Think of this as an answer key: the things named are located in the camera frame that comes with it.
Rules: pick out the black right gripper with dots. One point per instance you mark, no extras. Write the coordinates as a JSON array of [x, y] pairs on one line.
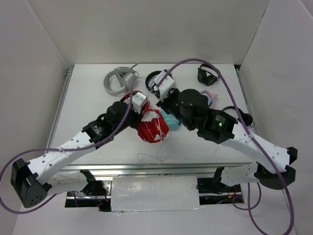
[[162, 103]]

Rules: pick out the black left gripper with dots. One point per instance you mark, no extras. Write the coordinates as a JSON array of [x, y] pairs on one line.
[[137, 117]]

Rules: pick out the red headphones with white cable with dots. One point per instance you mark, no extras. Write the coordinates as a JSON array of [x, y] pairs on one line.
[[154, 129]]

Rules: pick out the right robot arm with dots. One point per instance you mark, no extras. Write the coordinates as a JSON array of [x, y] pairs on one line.
[[271, 167]]

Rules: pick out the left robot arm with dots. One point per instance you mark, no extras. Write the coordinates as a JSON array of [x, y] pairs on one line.
[[38, 178]]

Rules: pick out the pink and blue headphones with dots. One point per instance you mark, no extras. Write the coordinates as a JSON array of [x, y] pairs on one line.
[[211, 97]]

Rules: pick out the red and black headphones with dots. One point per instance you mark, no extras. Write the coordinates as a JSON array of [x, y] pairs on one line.
[[127, 96]]

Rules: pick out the teal and white headphones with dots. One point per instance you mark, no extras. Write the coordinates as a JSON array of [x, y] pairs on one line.
[[172, 123]]

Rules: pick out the black folded headphones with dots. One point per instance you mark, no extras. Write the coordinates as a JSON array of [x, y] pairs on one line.
[[206, 77]]

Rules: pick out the grey white headphones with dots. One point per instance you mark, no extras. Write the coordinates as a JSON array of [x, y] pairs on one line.
[[120, 80]]

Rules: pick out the black headphones with display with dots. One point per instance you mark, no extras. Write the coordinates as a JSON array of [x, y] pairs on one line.
[[149, 81]]

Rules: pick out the black on-ear headphones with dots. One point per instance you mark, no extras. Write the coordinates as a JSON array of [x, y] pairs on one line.
[[247, 119]]

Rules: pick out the silver foil covered plate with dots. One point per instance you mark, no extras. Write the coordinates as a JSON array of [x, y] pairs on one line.
[[161, 193]]

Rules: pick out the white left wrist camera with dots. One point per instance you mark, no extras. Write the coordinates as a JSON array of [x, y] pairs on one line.
[[139, 100]]

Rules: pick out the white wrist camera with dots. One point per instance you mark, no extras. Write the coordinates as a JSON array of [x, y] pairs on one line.
[[166, 85], [139, 100]]

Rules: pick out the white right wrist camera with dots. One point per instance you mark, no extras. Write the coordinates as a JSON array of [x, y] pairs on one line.
[[166, 85]]

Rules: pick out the aluminium front rail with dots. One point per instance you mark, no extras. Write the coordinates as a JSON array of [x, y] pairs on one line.
[[101, 171]]

